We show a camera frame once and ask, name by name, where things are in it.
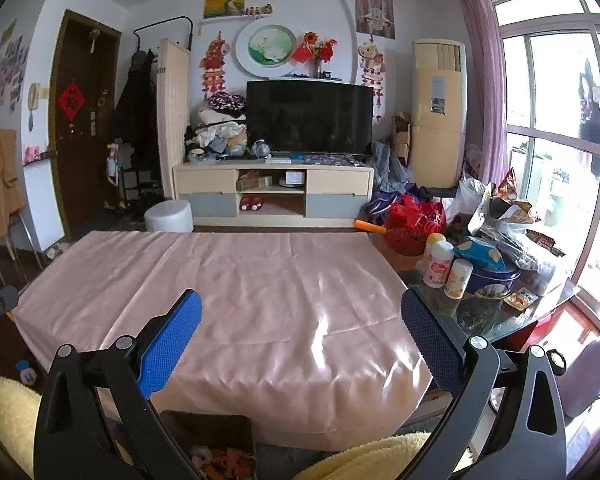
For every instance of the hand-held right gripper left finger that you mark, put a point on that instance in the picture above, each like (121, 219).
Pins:
(170, 345)

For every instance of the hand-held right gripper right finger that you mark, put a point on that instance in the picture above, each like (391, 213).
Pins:
(430, 345)

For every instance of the dark trash bin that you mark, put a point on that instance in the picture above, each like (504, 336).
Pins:
(205, 422)

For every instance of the metal clothes rack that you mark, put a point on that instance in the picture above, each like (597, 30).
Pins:
(27, 242)

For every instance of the dark glass table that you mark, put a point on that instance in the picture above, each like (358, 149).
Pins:
(480, 312)

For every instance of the short white pink-label bottle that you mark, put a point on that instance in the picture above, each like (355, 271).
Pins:
(458, 280)

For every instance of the tall white pink-label bottle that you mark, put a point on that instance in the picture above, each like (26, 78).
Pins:
(439, 265)

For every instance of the blue round cookie tin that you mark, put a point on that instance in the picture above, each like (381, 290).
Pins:
(495, 280)

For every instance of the pink satin tablecloth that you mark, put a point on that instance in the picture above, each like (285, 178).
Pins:
(255, 300)

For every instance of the brown coat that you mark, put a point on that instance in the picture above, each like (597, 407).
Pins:
(0, 180)

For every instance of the small colourful packet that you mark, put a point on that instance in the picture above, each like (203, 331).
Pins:
(520, 300)

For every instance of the blue snack bag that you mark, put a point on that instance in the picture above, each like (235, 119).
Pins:
(477, 254)

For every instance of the yellow fluffy cloth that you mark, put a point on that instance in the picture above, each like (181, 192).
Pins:
(370, 457)
(10, 415)

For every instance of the red plastic basket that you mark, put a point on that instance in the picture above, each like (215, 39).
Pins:
(415, 225)

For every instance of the white round stool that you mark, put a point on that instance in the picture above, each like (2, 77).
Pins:
(169, 216)

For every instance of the pink toy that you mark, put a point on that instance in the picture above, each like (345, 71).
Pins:
(32, 153)

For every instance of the orange stick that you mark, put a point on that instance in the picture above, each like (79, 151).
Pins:
(371, 226)

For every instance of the dark brown door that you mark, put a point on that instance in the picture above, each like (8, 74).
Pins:
(80, 175)

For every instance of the purple bag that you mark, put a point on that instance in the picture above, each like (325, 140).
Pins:
(385, 207)

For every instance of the white plastic bag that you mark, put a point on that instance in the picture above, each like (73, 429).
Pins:
(472, 200)

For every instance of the lavender cloth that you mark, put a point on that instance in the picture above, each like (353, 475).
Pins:
(590, 375)

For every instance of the red bottles pair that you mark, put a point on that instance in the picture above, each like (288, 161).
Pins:
(251, 203)

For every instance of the beige and grey TV cabinet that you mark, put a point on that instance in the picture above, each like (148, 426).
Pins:
(205, 180)

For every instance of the red gold snack bag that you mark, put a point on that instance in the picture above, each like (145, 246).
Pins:
(510, 192)

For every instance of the white toy figure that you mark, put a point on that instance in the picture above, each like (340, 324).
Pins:
(114, 160)

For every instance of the red and beige box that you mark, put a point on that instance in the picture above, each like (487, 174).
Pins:
(252, 181)

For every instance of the grey blue clothes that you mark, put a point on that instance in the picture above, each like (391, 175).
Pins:
(387, 165)

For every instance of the red diamond door sticker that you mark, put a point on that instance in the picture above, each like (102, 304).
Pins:
(71, 101)

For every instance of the white router box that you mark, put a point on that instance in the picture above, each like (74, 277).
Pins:
(292, 179)

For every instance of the cardboard boxes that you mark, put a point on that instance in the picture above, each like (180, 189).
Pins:
(401, 135)

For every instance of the grey helmet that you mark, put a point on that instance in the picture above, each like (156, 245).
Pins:
(260, 148)

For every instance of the pile of clothes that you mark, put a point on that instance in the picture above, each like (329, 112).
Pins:
(217, 132)

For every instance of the beige standing air conditioner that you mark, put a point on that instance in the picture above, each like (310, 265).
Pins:
(437, 125)

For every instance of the beige woven folding panel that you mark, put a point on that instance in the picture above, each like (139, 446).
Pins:
(174, 120)

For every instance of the black coats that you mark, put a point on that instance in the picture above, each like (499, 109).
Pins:
(137, 110)

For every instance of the black flat television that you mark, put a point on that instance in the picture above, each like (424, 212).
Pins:
(310, 117)

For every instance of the large window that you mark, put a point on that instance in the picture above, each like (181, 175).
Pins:
(550, 110)

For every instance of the purple curtain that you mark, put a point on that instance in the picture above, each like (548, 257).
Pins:
(480, 70)

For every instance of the red hanging fish ornament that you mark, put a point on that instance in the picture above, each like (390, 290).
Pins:
(214, 67)

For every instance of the hanging clothes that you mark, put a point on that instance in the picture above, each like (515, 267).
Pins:
(592, 105)

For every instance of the black tube coat rack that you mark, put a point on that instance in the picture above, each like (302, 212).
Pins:
(165, 20)

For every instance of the red flowers in vase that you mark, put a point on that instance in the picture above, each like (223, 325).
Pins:
(316, 52)

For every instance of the figure painting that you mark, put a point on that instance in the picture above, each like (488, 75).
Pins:
(375, 12)

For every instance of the row of small dolls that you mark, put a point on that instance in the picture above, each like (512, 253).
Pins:
(258, 10)

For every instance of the landscape painting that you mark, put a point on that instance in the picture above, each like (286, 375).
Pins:
(224, 1)

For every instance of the beige wall intercom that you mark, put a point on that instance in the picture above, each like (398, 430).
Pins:
(33, 97)

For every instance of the wall photo collage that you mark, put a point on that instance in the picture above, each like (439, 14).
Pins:
(2, 85)

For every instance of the round hanging wall ornament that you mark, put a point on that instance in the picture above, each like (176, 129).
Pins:
(371, 62)

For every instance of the round white wall picture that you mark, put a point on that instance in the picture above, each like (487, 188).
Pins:
(267, 47)

